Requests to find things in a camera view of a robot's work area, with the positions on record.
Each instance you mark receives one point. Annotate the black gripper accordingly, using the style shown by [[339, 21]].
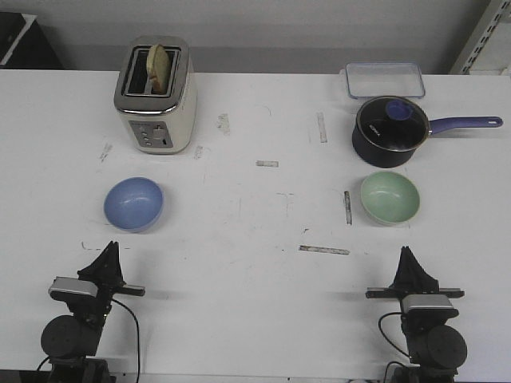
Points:
[[103, 269], [410, 272]]

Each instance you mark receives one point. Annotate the blue bowl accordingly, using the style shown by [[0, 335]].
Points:
[[134, 204]]

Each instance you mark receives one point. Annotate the green bowl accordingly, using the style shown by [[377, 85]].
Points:
[[389, 198]]

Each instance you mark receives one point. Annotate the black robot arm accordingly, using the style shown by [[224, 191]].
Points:
[[70, 341], [434, 349]]

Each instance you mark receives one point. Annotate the dark blue saucepan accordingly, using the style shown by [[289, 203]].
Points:
[[383, 158]]

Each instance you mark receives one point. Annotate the glass pot lid blue knob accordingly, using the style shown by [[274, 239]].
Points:
[[392, 123]]

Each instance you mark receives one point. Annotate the white and silver toaster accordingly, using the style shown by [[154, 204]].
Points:
[[157, 123]]

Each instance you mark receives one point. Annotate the clear plastic food container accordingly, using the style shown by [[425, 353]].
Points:
[[374, 79]]

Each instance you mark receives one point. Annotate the slice of toast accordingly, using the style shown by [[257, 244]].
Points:
[[158, 68]]

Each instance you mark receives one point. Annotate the white metal shelf upright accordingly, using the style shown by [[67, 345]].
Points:
[[487, 50]]

